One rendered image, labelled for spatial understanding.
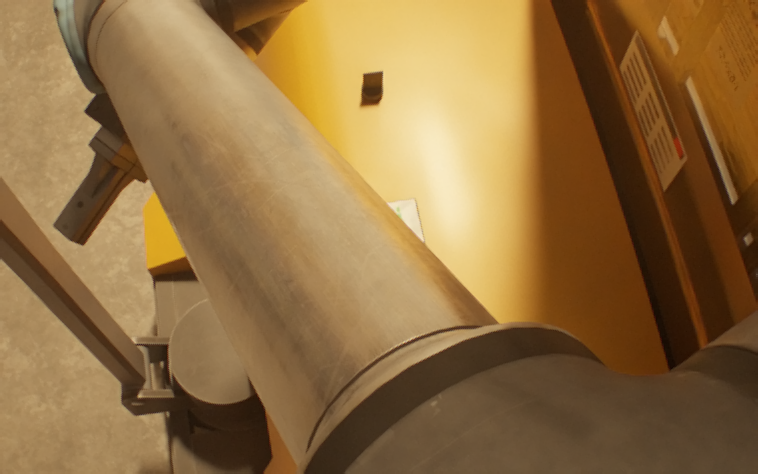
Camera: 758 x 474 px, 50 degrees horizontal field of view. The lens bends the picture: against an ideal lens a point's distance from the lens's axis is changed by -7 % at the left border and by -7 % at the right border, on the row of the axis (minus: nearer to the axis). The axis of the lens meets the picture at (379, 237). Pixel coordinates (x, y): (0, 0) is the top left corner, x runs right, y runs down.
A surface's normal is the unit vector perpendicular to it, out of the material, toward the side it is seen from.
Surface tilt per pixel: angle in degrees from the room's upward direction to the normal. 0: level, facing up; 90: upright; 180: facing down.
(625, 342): 0
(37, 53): 0
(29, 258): 90
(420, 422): 33
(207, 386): 0
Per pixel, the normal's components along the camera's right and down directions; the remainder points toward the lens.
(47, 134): 0.03, -0.40
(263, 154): -0.15, -0.78
